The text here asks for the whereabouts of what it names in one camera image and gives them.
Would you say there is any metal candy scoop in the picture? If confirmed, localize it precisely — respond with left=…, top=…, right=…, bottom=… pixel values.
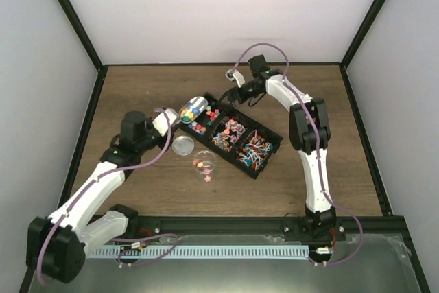
left=178, top=96, right=209, bottom=124

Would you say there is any black three-compartment candy tray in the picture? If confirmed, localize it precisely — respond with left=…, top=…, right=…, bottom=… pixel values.
left=180, top=93, right=283, bottom=179

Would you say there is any clear glass jar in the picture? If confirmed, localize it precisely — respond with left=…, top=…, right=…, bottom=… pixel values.
left=193, top=150, right=217, bottom=183

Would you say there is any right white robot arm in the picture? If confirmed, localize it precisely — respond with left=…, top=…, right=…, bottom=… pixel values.
left=221, top=55, right=336, bottom=240

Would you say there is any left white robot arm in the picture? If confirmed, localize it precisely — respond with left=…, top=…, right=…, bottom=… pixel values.
left=26, top=108, right=178, bottom=285

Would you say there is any pile of star candies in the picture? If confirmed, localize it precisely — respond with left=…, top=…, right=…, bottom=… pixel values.
left=183, top=106, right=221, bottom=135

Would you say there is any pile of rainbow lollipops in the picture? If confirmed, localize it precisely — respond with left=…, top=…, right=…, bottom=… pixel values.
left=211, top=117, right=246, bottom=152

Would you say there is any round metal jar lid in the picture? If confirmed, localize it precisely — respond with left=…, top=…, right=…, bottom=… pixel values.
left=171, top=135, right=195, bottom=156

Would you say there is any pile of white-stick lollipops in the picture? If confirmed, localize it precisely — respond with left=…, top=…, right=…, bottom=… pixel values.
left=237, top=130, right=274, bottom=171

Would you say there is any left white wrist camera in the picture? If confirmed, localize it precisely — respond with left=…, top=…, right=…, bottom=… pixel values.
left=152, top=108, right=179, bottom=137

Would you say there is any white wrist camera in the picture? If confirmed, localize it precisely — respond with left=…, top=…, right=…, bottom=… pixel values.
left=225, top=69, right=246, bottom=88
left=152, top=108, right=179, bottom=137

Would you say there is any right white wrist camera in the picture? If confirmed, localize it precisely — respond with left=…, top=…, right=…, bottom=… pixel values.
left=225, top=69, right=246, bottom=88

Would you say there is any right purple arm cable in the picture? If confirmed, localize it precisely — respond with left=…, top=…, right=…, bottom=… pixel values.
left=233, top=43, right=365, bottom=268

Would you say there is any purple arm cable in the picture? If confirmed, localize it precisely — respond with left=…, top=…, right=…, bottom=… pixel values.
left=36, top=106, right=181, bottom=285
left=233, top=43, right=365, bottom=268

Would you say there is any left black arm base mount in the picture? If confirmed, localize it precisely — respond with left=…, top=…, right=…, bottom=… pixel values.
left=133, top=216, right=161, bottom=239

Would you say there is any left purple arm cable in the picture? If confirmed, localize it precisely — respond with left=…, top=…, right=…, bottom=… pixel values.
left=36, top=106, right=181, bottom=285

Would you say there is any light blue slotted cable duct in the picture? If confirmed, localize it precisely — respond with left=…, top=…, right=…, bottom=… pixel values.
left=89, top=245, right=309, bottom=260

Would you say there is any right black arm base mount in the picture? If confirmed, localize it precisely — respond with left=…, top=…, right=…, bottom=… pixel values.
left=281, top=213, right=346, bottom=244

